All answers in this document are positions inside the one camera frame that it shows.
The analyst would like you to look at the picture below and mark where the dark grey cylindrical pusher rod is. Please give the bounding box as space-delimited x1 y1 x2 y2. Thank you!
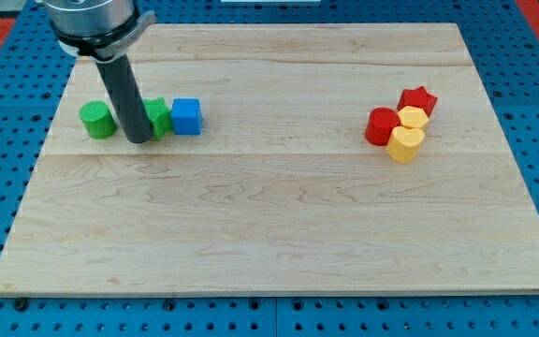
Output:
96 55 153 144

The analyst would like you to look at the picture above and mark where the green cylinder block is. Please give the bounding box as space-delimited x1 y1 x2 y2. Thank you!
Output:
79 101 117 139

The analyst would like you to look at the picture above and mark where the green star block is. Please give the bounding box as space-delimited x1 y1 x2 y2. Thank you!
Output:
143 97 173 139

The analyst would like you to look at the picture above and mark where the blue cube block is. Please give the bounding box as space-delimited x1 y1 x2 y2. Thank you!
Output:
170 98 203 136

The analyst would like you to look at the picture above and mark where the light wooden board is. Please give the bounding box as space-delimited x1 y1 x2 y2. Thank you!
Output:
0 23 539 298

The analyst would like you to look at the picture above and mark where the red cylinder block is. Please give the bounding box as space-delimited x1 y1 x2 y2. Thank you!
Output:
364 107 400 146

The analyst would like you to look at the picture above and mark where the yellow heart block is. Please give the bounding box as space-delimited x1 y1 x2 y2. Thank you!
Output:
386 126 426 164

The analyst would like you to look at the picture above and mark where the yellow pentagon block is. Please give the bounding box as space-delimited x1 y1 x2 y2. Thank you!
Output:
397 106 430 129

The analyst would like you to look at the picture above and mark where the red star block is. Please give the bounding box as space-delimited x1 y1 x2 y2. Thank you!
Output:
397 86 438 117

